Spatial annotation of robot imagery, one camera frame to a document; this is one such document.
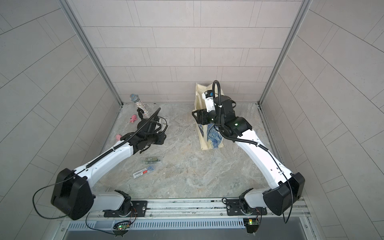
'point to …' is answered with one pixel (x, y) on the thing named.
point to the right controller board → (252, 225)
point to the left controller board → (121, 228)
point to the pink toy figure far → (133, 118)
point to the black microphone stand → (143, 120)
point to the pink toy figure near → (118, 137)
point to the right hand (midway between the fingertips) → (197, 111)
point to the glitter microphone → (135, 98)
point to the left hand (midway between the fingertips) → (166, 134)
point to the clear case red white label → (144, 171)
